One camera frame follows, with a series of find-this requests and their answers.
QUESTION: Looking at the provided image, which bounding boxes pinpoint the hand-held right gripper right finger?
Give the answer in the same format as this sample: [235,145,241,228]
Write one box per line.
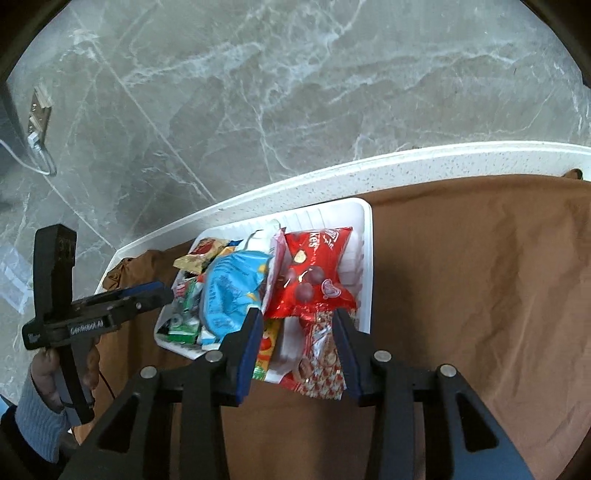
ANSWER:
[332,307,535,480]

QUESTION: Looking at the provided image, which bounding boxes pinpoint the red chocolate ball packet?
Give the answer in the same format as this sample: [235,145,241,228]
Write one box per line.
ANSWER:
[265,226,358,320]

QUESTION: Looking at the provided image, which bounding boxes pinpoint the white plastic tray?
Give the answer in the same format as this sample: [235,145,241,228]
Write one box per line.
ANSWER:
[154,198,374,384]

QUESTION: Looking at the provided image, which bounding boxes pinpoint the brown tablecloth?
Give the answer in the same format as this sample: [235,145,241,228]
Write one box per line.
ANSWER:
[74,173,591,480]

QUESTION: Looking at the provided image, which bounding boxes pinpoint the white plug with cable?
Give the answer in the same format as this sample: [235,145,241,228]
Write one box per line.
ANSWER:
[0,131,58,177]

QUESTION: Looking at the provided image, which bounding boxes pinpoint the wall outlet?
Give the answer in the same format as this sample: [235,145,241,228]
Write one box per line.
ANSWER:
[28,85,52,132]

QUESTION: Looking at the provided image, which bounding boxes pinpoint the pink snack packet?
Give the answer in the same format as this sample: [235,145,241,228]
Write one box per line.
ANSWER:
[261,226,288,317]

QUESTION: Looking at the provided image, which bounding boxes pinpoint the long white snack packet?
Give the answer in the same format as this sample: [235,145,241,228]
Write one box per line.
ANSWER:
[270,316,305,385]

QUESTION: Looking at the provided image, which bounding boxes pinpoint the gold foil snack packet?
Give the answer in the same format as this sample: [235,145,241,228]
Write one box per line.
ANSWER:
[173,237,229,274]

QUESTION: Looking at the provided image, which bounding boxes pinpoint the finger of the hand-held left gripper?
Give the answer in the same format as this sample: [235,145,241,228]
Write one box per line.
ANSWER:
[98,281,175,313]

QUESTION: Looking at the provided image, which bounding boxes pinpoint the green candy packet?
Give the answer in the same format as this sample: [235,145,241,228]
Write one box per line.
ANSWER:
[167,279,204,344]

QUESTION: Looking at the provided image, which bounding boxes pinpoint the orange yellow snack packet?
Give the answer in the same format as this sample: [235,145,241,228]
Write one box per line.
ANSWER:
[252,318,283,381]

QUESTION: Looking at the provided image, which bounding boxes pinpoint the red white patterned packet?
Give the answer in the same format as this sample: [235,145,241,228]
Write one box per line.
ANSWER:
[281,309,356,401]

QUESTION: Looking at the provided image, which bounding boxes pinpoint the person's left hand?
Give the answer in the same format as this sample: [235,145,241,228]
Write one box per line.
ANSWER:
[30,343,101,412]

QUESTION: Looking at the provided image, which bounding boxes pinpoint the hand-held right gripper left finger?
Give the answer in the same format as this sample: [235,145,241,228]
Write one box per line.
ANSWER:
[60,307,265,480]

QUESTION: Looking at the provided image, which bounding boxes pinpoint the light blue snack packet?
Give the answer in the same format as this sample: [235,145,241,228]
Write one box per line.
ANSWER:
[198,249,273,344]

